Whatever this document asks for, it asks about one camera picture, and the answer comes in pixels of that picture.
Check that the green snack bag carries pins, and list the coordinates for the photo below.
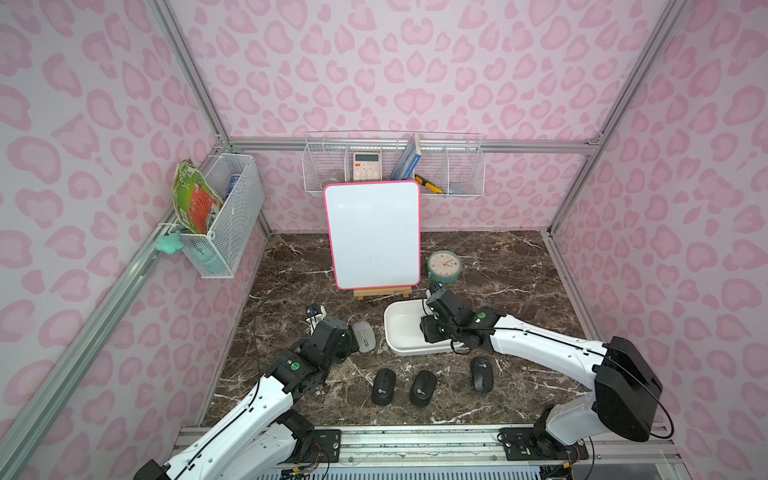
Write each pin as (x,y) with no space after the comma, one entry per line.
(195,203)

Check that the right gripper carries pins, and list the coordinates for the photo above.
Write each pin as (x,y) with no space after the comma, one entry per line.
(437,301)

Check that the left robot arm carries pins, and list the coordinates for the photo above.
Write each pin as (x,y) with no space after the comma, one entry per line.
(263,430)

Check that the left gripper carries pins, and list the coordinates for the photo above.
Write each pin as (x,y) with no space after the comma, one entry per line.
(327,321)

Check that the blue book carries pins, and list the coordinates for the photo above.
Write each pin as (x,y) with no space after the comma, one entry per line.
(408,160)

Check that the black slim mouse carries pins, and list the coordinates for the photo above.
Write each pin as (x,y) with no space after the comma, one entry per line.
(423,388)

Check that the grey computer mouse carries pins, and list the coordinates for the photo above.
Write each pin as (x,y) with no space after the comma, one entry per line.
(364,336)

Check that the white storage box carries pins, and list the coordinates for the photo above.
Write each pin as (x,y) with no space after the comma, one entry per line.
(402,330)

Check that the white mesh side basket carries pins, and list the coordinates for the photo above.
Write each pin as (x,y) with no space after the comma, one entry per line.
(217,254)

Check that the green wall hook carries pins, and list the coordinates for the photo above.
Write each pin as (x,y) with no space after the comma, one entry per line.
(169,244)

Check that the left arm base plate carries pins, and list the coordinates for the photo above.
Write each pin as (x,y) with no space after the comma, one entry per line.
(321,445)

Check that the wooden whiteboard stand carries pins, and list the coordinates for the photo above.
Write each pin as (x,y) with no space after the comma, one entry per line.
(361,294)

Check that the green round clock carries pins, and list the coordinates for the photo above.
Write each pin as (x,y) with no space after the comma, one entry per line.
(444,267)

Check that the black mouse rounded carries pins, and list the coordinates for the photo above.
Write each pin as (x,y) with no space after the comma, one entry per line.
(482,375)

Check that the black mouse with logo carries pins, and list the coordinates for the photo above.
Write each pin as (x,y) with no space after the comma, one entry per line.
(383,387)

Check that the pink framed whiteboard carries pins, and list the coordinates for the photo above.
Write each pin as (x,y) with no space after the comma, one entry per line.
(374,232)

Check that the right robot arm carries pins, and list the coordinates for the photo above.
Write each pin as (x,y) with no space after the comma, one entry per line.
(623,394)

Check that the pink calculator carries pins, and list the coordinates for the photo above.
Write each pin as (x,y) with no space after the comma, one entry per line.
(366,166)

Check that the yellow utility knife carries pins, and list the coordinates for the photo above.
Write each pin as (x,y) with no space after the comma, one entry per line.
(430,186)

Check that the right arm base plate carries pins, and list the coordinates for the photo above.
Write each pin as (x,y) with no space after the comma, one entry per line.
(532,444)

